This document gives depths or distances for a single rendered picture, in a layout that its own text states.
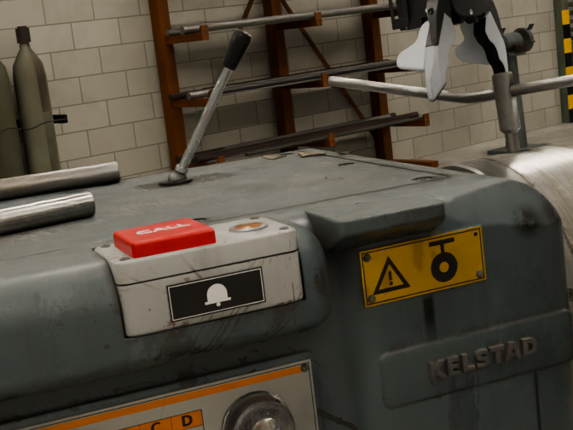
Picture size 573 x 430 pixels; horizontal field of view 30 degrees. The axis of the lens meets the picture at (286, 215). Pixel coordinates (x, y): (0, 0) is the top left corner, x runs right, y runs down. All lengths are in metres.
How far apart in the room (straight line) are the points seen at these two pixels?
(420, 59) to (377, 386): 0.42
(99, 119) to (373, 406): 7.45
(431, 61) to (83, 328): 0.54
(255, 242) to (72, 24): 7.45
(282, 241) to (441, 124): 9.81
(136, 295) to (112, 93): 7.58
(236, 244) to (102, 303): 0.10
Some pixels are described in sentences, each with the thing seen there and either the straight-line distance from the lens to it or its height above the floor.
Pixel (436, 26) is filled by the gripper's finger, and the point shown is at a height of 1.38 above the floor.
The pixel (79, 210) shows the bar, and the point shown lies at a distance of 0.93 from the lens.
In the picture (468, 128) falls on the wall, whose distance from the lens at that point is 10.84.
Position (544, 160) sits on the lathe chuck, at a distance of 1.12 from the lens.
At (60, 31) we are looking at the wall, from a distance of 8.12.
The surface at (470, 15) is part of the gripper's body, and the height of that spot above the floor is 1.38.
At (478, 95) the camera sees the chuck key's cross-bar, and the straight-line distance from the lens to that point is 1.18.
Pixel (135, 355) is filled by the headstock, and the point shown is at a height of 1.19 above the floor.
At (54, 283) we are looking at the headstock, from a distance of 0.73.
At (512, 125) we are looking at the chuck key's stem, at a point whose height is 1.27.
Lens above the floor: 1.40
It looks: 10 degrees down
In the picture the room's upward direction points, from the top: 7 degrees counter-clockwise
